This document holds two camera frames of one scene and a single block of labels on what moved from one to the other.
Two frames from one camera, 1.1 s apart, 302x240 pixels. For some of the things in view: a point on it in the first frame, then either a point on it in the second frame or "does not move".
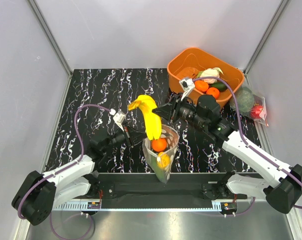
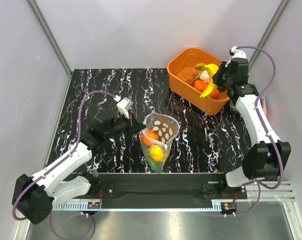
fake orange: [159, 145] to [148, 139]
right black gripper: [165, 111] to [216, 78]
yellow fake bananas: [152, 121] to [212, 68]
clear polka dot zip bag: [160, 163] to [155, 139]
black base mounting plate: [140, 186] does not move
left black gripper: [132, 137] to [133, 126]
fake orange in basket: [201, 86] does not move
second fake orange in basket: [214, 91] does not move
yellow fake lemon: [163, 160] to [157, 153]
